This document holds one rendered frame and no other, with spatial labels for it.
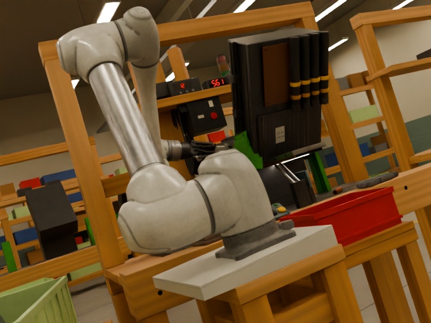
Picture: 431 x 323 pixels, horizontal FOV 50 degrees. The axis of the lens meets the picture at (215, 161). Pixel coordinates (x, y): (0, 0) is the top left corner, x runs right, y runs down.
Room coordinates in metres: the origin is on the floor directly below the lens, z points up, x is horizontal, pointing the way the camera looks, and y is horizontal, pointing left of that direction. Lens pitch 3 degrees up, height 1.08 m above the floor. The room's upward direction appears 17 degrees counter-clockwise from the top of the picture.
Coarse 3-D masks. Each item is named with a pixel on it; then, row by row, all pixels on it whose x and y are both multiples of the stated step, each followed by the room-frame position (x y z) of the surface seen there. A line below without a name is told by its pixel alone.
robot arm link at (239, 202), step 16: (208, 160) 1.21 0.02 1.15; (224, 160) 1.20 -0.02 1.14; (240, 160) 1.21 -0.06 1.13; (208, 176) 1.19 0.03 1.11; (224, 176) 1.18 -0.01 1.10; (240, 176) 1.19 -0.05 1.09; (256, 176) 1.22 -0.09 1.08; (208, 192) 1.17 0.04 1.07; (224, 192) 1.17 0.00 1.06; (240, 192) 1.18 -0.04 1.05; (256, 192) 1.20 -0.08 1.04; (224, 208) 1.17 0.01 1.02; (240, 208) 1.18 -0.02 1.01; (256, 208) 1.19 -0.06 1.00; (224, 224) 1.19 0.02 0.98; (240, 224) 1.19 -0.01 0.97; (256, 224) 1.19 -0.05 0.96
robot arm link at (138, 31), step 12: (132, 12) 1.38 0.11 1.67; (144, 12) 1.39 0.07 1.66; (120, 24) 1.39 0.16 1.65; (132, 24) 1.38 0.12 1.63; (144, 24) 1.39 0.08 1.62; (132, 36) 1.39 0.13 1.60; (144, 36) 1.41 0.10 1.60; (156, 36) 1.45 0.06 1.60; (132, 48) 1.41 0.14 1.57; (144, 48) 1.44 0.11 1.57; (156, 48) 1.47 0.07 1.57; (132, 60) 1.46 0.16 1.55; (144, 60) 1.48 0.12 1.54; (156, 60) 1.52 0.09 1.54
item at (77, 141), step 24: (312, 24) 2.57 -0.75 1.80; (48, 72) 2.03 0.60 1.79; (72, 96) 2.06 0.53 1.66; (336, 96) 2.57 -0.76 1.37; (72, 120) 2.05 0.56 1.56; (168, 120) 2.21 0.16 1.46; (336, 120) 2.56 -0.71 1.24; (72, 144) 2.04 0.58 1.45; (336, 144) 2.60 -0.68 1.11; (96, 168) 2.06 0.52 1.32; (360, 168) 2.58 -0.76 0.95; (96, 192) 2.05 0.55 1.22; (96, 216) 2.04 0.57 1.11; (96, 240) 2.04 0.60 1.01; (120, 264) 2.06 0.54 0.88
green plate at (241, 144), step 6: (246, 132) 1.93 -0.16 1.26; (234, 138) 2.03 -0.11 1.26; (240, 138) 1.97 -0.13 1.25; (246, 138) 1.93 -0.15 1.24; (240, 144) 1.97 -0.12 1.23; (246, 144) 1.93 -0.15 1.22; (240, 150) 1.97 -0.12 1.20; (246, 150) 1.92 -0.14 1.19; (252, 150) 1.95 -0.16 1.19; (246, 156) 1.92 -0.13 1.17; (252, 156) 1.94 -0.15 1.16; (258, 156) 1.95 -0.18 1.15; (252, 162) 1.94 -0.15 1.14; (258, 162) 1.95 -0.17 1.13; (258, 168) 1.95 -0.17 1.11
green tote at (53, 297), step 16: (32, 288) 1.37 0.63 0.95; (48, 288) 1.38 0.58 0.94; (64, 288) 1.33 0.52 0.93; (0, 304) 1.35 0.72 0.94; (16, 304) 1.36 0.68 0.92; (32, 304) 1.37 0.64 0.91; (48, 304) 1.07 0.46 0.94; (64, 304) 1.26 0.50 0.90; (16, 320) 0.82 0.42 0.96; (32, 320) 0.90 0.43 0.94; (48, 320) 1.02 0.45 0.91; (64, 320) 1.18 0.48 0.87
